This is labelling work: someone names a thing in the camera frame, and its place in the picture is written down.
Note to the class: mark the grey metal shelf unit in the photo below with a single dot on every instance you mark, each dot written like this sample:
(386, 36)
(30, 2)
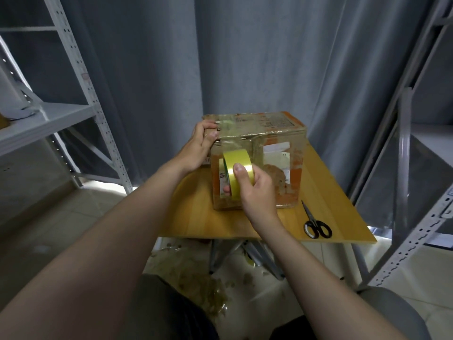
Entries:
(42, 116)
(410, 152)

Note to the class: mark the person's right forearm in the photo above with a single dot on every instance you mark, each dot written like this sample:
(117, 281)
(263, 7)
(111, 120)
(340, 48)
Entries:
(325, 286)

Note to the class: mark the person's right leg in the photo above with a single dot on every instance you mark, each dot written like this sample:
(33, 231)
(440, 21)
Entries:
(396, 315)

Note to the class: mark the person's left forearm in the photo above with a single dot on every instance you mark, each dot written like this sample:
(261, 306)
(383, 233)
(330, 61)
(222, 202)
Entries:
(78, 265)

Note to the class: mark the person's right hand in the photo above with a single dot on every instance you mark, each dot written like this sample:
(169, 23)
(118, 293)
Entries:
(256, 194)

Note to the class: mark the grey curtain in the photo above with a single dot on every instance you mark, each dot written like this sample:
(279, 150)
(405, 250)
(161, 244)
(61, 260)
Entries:
(212, 53)

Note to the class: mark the large orange print cardboard box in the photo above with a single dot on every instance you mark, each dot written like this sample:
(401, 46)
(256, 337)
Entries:
(279, 173)

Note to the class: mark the tape scraps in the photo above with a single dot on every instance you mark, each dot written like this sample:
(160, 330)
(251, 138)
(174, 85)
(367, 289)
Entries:
(187, 276)

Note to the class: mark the yellow tape roll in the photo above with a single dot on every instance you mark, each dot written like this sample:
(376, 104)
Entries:
(237, 166)

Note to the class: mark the person's left hand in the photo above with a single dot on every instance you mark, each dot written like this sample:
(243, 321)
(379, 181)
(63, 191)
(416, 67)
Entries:
(192, 148)

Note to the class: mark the yellow wooden table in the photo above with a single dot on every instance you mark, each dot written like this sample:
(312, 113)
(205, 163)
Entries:
(333, 201)

